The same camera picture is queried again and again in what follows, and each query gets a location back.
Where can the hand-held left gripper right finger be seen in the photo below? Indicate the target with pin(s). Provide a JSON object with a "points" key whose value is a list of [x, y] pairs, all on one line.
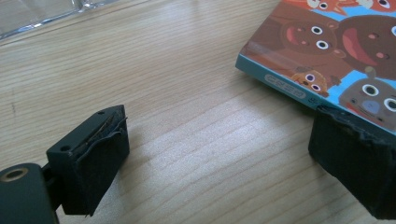
{"points": [[355, 161]]}

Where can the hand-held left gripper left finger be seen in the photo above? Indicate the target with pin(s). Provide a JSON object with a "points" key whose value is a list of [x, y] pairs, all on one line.
{"points": [[93, 161]]}

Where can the blue animal picture book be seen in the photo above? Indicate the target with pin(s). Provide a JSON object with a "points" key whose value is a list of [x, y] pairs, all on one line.
{"points": [[295, 46]]}

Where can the clear acrylic book rack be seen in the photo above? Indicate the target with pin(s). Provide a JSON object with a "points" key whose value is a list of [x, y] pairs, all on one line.
{"points": [[31, 12]]}

